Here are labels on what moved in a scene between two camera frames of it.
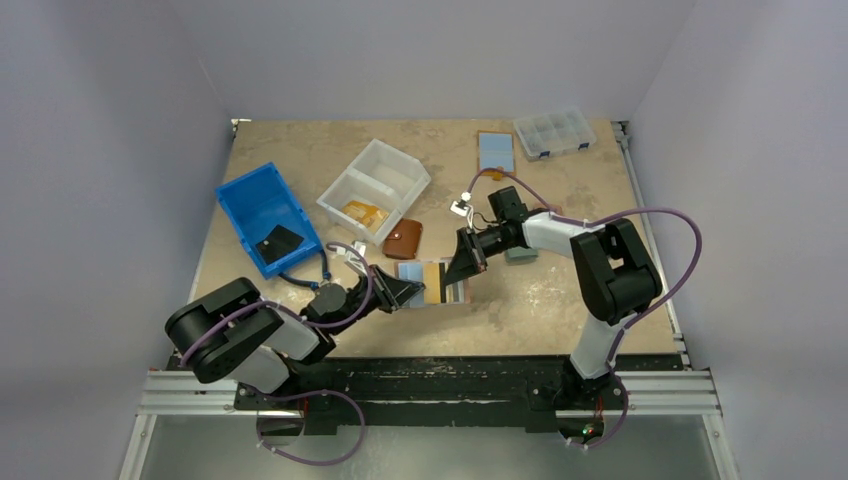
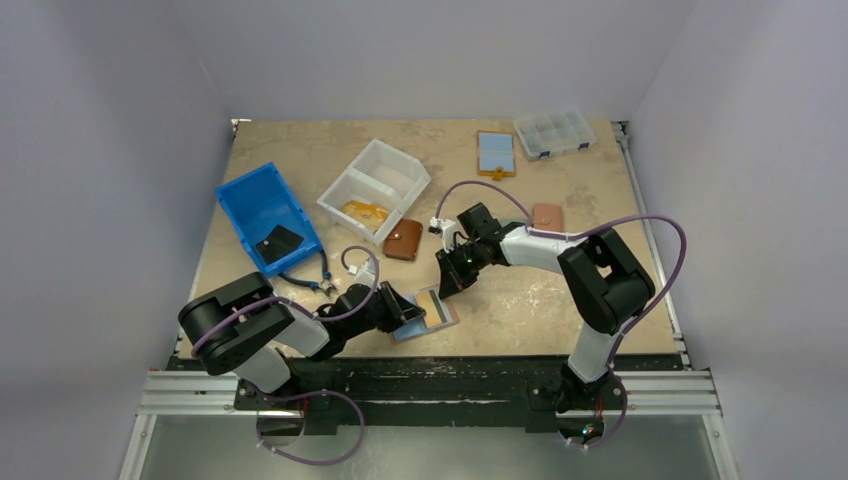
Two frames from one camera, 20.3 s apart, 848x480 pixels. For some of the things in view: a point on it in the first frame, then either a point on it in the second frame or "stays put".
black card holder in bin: [278, 243] stays put
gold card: [432, 283] → [432, 316]
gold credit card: [361, 211] stays put
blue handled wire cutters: [314, 285] stays put
